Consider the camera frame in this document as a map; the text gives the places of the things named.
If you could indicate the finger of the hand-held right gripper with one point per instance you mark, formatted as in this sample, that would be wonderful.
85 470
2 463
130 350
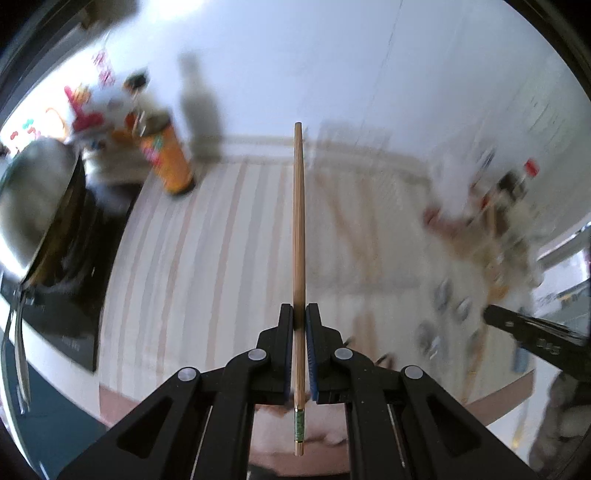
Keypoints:
521 359
540 337

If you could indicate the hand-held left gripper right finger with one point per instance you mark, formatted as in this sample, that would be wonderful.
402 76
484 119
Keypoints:
310 355

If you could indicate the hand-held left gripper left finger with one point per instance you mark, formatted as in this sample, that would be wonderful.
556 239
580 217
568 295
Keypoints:
290 355

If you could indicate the wooden chopstick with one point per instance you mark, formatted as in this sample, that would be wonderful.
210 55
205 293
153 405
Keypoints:
299 230

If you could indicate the striped cat mat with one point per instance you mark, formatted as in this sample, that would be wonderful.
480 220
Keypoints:
207 254

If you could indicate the dark soda bottle red cap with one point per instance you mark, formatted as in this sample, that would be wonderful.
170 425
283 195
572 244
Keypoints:
519 180

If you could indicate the white plastic bag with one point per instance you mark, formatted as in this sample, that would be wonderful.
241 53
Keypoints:
461 180

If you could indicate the black gas stove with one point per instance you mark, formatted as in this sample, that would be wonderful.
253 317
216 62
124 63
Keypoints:
69 300

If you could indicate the soy sauce bottle orange label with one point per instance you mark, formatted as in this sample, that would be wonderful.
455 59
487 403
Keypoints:
168 157

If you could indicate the blue cabinet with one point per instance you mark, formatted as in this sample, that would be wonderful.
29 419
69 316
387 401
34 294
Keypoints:
51 424

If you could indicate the steel wok lid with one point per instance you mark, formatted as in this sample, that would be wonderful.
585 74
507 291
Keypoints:
32 203

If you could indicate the colourful wall stickers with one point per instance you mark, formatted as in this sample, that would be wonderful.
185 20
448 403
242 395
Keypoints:
87 120

